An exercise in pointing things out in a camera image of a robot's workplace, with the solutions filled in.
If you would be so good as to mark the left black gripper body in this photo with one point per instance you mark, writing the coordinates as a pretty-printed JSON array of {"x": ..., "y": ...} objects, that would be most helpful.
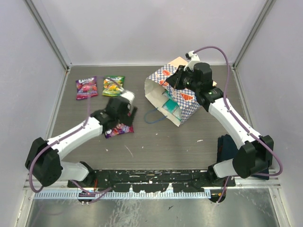
[{"x": 123, "y": 118}]

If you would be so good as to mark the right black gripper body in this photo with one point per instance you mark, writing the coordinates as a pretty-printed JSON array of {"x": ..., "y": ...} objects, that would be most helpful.
[{"x": 185, "y": 80}]

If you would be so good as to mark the checkered paper bag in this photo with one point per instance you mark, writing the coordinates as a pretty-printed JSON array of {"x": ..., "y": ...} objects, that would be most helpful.
[{"x": 189, "y": 101}]

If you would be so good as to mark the green yellow candy packet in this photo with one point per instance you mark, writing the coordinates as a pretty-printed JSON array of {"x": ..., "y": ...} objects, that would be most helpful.
[{"x": 113, "y": 85}]

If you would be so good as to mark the teal mint candy packet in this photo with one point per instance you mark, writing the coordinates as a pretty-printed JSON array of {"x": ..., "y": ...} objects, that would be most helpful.
[{"x": 173, "y": 108}]

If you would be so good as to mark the purple candy snack packet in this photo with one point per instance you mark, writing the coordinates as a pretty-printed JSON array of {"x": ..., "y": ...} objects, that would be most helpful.
[{"x": 86, "y": 88}]

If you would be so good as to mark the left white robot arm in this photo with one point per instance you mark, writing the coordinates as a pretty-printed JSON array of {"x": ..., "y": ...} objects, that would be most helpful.
[{"x": 45, "y": 159}]

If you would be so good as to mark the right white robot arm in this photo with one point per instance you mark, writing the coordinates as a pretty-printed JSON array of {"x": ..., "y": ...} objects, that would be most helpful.
[{"x": 254, "y": 151}]

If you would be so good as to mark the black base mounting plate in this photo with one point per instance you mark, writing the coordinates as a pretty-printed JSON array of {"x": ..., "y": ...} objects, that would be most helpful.
[{"x": 152, "y": 180}]

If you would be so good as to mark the dark blue folded cloth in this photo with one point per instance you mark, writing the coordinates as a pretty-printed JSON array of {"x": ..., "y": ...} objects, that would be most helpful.
[{"x": 226, "y": 148}]

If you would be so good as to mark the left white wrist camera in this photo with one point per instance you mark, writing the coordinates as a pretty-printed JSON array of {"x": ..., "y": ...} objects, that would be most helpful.
[{"x": 130, "y": 96}]

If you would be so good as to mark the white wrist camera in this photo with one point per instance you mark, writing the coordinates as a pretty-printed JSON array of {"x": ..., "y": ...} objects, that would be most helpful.
[
  {"x": 193, "y": 59},
  {"x": 130, "y": 96}
]

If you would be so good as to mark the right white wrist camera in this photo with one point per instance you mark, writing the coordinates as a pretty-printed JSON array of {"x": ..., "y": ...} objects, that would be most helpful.
[{"x": 193, "y": 59}]

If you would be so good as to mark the right aluminium corner post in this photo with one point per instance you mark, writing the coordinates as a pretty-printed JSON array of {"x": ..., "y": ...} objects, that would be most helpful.
[{"x": 254, "y": 30}]

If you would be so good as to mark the aluminium corner post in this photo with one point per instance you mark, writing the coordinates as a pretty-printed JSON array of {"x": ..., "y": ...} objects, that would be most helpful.
[
  {"x": 41, "y": 16},
  {"x": 254, "y": 30}
]

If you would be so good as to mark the white slotted cable duct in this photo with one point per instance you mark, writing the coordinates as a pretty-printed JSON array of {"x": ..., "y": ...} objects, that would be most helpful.
[{"x": 169, "y": 194}]

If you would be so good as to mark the left aluminium corner post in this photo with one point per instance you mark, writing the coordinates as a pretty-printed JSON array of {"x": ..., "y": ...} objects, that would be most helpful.
[{"x": 41, "y": 16}]

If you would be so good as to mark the aluminium front rail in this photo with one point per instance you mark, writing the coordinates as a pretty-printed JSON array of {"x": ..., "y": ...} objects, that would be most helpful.
[{"x": 72, "y": 181}]

